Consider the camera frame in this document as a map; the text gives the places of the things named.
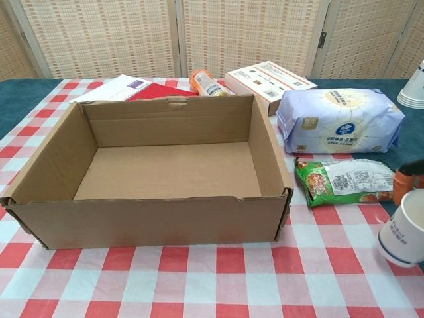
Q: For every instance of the silver right hand orange fingertips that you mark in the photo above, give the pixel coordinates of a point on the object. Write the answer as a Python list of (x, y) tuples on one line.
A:
[(405, 180)]

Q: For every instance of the small white paper cup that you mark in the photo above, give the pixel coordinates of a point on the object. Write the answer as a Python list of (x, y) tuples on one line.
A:
[(402, 232)]

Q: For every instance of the green snack bag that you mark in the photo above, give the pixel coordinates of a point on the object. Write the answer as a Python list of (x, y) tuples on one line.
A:
[(344, 183)]

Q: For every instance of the pale blue tissue pack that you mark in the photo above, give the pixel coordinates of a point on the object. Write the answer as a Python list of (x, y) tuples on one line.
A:
[(338, 122)]

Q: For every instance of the white orange carton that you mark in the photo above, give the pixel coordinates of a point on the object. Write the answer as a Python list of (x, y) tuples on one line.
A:
[(265, 79)]

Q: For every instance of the open brown cardboard box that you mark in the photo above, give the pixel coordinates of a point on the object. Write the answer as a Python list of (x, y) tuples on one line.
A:
[(149, 225)]

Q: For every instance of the blue table cover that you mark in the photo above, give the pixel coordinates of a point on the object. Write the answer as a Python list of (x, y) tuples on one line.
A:
[(410, 139)]

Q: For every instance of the stack of white paper cups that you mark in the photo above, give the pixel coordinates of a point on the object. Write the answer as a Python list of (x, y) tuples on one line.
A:
[(414, 89)]

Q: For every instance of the orange drink bottle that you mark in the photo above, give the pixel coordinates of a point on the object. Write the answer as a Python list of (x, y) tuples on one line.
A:
[(205, 84)]

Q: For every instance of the red white checkered tablecloth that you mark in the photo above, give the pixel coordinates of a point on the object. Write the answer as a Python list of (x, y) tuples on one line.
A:
[(198, 281)]

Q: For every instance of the red spiral notebook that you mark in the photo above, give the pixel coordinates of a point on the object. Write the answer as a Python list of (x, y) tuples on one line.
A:
[(155, 92)]

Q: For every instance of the woven folding screen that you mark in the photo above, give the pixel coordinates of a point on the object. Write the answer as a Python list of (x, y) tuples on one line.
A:
[(99, 39)]

